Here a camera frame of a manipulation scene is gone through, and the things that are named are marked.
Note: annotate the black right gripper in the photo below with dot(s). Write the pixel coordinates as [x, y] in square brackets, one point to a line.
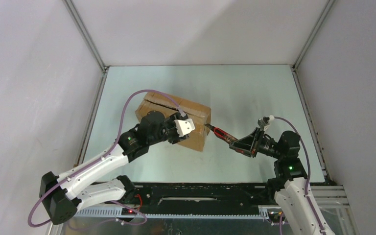
[253, 142]

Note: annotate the aluminium right corner post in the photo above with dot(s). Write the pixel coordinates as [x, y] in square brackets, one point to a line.
[313, 33]

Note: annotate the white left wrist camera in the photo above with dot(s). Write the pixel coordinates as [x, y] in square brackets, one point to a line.
[184, 127]

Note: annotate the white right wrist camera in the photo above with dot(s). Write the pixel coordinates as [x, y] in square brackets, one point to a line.
[265, 122]

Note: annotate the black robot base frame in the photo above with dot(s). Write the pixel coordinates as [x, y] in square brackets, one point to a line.
[188, 200]

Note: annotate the aluminium left corner post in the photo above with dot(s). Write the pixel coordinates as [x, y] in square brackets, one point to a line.
[78, 21]

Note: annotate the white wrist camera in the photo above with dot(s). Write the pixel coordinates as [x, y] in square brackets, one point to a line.
[184, 127]
[265, 122]

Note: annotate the red black utility knife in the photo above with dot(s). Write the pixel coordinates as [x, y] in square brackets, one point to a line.
[219, 133]

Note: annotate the aluminium corner post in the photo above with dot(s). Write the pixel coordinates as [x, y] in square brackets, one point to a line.
[78, 21]
[313, 33]

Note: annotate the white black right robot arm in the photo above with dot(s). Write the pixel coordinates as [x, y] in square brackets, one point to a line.
[290, 187]

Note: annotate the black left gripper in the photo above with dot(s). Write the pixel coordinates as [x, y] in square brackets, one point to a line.
[170, 120]

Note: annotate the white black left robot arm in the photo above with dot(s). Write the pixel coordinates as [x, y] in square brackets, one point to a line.
[65, 194]

